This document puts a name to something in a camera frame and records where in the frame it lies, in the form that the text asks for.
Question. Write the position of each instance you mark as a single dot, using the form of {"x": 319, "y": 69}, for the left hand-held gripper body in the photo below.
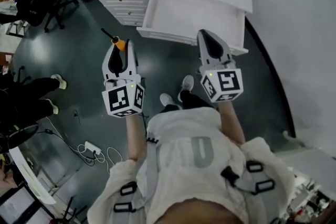
{"x": 122, "y": 98}

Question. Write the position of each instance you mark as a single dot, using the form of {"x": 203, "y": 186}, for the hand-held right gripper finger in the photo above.
{"x": 203, "y": 52}
{"x": 226, "y": 53}

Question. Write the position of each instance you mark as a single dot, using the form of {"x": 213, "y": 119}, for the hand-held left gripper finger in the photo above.
{"x": 107, "y": 66}
{"x": 132, "y": 60}

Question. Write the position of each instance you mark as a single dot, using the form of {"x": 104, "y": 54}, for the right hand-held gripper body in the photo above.
{"x": 228, "y": 81}

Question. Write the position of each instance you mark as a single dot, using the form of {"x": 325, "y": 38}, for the orange and black screwdriver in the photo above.
{"x": 118, "y": 42}

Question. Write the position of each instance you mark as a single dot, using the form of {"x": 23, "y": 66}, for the white drawer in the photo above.
{"x": 194, "y": 15}

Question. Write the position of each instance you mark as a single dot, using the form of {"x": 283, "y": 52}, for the person's left forearm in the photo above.
{"x": 135, "y": 136}

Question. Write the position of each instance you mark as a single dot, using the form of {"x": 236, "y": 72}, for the person's right forearm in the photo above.
{"x": 232, "y": 123}

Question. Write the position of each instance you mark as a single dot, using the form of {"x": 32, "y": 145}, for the person's right white shoe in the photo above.
{"x": 187, "y": 85}

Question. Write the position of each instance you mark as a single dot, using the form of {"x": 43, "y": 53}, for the person's white shoe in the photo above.
{"x": 166, "y": 99}
{"x": 187, "y": 85}

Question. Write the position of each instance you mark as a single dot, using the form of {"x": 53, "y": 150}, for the person's black trousers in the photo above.
{"x": 194, "y": 102}

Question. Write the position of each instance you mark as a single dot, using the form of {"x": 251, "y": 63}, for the person's left white shoe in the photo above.
{"x": 166, "y": 99}

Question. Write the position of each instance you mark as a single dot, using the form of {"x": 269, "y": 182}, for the white power strip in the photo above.
{"x": 93, "y": 147}

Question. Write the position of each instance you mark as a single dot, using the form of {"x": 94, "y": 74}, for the black power adapter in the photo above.
{"x": 48, "y": 131}

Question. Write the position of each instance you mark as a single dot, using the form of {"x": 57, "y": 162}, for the black office chair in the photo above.
{"x": 42, "y": 5}

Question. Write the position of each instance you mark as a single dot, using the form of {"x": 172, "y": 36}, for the person's white sweater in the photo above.
{"x": 183, "y": 165}

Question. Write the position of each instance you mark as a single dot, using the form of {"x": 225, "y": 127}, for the white side table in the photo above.
{"x": 31, "y": 178}

